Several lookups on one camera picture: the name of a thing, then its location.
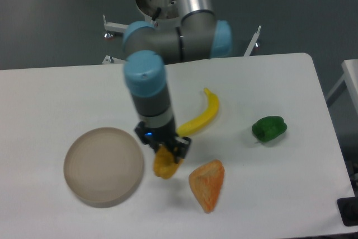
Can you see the yellow banana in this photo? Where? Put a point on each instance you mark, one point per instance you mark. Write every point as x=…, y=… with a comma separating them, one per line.
x=204, y=119

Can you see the beige round plate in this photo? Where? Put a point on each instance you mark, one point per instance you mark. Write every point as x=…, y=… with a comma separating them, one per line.
x=104, y=167

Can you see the orange croissant pastry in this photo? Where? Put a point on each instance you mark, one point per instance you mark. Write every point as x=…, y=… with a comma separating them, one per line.
x=206, y=183

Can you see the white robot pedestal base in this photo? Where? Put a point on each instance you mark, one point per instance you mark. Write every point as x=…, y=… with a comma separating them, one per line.
x=162, y=14

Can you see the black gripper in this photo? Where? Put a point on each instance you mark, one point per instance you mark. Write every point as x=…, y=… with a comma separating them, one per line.
x=164, y=135

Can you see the yellow bell pepper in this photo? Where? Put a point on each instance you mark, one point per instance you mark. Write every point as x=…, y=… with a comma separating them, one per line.
x=164, y=164

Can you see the white side table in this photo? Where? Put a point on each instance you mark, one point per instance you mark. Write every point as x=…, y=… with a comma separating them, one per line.
x=347, y=81

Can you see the black device at edge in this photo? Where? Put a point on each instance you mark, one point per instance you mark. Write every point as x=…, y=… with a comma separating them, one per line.
x=348, y=210

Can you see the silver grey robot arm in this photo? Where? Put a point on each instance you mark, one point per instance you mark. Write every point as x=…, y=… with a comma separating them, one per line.
x=180, y=31

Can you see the green bell pepper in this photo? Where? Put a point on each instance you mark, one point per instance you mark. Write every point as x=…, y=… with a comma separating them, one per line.
x=269, y=128

